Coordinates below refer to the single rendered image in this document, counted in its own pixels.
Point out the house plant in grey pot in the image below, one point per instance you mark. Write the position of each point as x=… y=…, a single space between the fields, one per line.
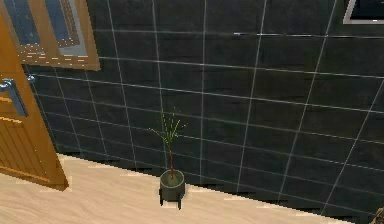
x=172 y=186

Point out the orange wooden room door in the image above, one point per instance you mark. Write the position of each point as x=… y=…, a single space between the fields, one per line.
x=20 y=140

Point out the grey framed dark picture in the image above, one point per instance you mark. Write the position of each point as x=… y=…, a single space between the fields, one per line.
x=365 y=11

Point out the brown mottled object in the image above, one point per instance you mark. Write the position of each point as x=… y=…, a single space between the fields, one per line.
x=379 y=217

